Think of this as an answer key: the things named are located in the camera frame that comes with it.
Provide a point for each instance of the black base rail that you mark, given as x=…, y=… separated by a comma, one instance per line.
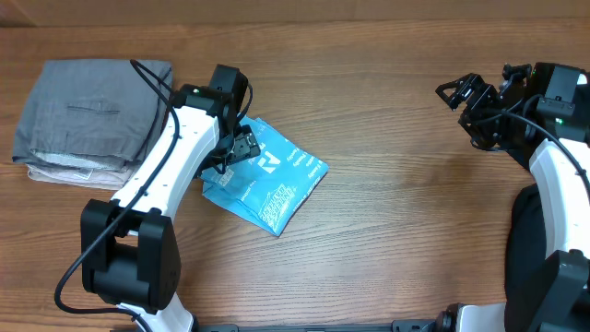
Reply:
x=395, y=326

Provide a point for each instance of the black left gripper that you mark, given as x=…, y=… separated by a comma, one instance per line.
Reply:
x=246, y=144

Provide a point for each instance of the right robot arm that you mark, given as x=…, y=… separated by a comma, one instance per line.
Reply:
x=471, y=317

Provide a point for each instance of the black garment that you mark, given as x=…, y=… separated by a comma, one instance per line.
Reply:
x=547, y=257

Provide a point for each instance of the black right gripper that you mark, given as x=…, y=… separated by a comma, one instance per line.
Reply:
x=482, y=93

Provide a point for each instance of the folded grey trousers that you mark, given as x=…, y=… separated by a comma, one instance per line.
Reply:
x=92, y=113

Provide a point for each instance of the folded beige garment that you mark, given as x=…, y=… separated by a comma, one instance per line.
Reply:
x=90, y=178

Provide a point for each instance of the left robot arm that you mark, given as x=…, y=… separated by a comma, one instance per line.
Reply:
x=129, y=253

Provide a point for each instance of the light blue printed t-shirt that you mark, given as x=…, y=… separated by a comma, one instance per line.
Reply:
x=269, y=189

